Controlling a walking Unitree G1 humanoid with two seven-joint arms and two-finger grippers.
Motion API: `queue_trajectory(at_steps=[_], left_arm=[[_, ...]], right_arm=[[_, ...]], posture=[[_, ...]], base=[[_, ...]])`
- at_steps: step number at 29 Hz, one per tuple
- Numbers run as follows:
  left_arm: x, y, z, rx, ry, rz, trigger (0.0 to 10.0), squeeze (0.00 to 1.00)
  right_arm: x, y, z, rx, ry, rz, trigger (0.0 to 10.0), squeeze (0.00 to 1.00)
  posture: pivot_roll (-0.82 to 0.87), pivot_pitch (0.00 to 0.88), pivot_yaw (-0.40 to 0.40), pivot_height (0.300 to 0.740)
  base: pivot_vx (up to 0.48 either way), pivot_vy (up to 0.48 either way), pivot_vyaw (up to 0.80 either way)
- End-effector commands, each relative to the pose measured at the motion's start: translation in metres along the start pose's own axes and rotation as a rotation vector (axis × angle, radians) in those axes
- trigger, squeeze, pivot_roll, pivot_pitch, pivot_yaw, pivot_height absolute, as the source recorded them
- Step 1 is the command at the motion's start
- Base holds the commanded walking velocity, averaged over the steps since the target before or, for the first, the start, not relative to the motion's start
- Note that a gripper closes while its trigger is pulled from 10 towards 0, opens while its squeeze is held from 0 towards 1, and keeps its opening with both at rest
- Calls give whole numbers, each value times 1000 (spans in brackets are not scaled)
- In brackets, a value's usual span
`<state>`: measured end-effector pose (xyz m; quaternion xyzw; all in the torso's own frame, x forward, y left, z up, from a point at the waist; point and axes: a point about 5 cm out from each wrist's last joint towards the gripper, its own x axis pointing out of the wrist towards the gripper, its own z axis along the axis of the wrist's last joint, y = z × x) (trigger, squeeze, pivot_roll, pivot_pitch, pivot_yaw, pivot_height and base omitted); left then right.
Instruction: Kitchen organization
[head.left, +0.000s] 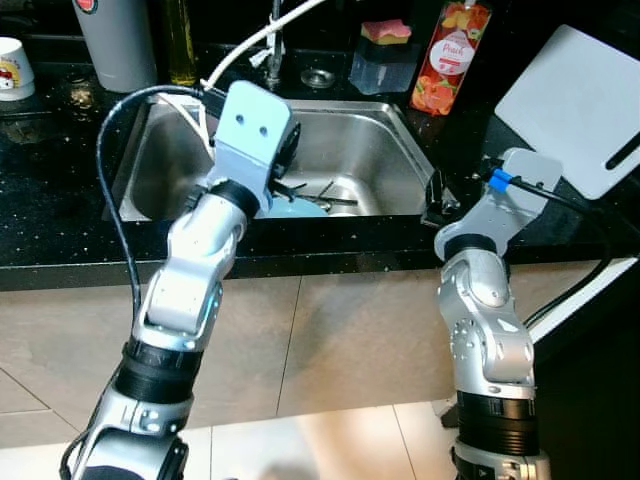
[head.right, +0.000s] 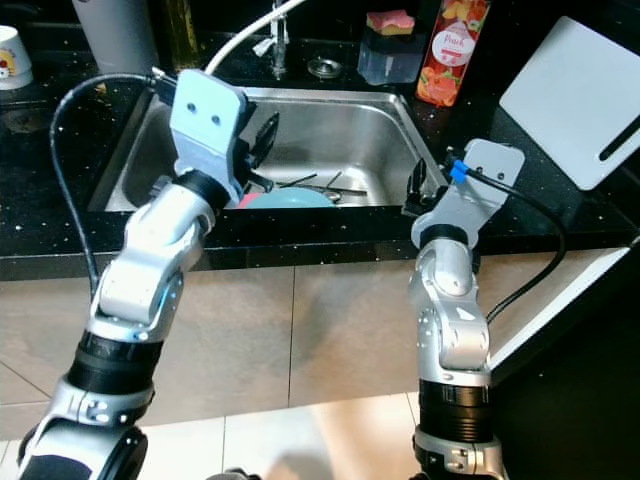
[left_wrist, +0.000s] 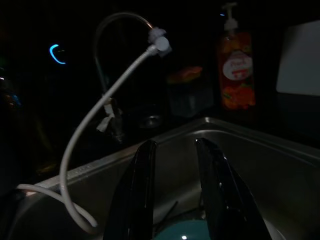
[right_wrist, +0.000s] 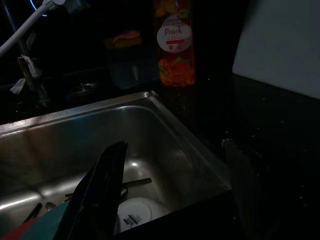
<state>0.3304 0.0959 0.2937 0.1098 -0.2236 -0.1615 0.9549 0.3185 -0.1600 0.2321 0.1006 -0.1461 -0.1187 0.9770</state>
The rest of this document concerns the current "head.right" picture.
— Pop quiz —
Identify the grey cylindrical canister red badge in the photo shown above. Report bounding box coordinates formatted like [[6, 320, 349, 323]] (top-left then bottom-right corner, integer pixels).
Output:
[[72, 0, 159, 74]]

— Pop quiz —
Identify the black chopstick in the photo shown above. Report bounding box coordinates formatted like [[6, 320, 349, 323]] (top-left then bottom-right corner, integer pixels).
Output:
[[285, 170, 346, 191]]

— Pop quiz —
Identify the light blue plate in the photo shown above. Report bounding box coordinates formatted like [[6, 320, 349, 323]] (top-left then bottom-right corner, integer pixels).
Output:
[[238, 185, 336, 211]]

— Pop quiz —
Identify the peach hand soap bottle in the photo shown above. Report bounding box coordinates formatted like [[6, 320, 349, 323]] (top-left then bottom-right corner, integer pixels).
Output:
[[415, 0, 491, 108]]

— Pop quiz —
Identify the round metal sink hole cap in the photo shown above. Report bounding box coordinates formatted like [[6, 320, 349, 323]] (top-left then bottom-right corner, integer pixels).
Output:
[[305, 58, 344, 79]]

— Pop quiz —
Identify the stainless steel kitchen sink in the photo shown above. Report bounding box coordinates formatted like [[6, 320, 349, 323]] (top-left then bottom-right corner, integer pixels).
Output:
[[90, 85, 446, 213]]

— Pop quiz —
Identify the white tie strip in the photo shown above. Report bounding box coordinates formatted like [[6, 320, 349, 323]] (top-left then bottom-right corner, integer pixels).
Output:
[[253, 33, 283, 58]]

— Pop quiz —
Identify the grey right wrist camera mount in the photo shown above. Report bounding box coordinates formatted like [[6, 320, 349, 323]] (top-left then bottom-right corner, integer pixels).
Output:
[[410, 140, 526, 246]]

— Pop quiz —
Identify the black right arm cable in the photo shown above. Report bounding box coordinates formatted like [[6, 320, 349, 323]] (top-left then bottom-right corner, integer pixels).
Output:
[[445, 150, 569, 326]]

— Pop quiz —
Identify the white cartoon print mug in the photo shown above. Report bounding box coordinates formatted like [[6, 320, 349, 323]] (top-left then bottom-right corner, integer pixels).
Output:
[[0, 25, 33, 91]]

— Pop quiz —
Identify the olive oil glass bottle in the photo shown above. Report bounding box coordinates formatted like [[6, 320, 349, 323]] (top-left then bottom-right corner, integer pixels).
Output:
[[165, 0, 201, 73]]

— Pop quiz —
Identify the chrome kitchen faucet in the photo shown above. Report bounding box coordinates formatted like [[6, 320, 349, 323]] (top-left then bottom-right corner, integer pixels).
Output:
[[268, 0, 291, 81]]

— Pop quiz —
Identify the white flexible hose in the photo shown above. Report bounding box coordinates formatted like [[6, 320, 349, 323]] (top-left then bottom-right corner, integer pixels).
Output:
[[205, 0, 306, 76]]

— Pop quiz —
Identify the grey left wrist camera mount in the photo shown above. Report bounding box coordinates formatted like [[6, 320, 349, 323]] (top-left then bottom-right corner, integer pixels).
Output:
[[168, 68, 253, 201]]

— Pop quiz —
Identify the clear plastic sponge holder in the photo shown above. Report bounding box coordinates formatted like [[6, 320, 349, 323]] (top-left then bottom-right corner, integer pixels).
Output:
[[357, 30, 423, 86]]

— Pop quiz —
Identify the pink and yellow sponge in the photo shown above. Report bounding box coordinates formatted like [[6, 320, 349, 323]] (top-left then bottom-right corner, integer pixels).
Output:
[[367, 10, 416, 36]]

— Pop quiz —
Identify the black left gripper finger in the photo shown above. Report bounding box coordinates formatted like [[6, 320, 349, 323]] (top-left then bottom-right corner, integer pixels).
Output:
[[253, 112, 281, 166]]

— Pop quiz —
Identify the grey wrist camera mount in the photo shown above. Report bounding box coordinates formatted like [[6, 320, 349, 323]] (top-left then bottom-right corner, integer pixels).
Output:
[[410, 140, 526, 246], [168, 68, 253, 201]]

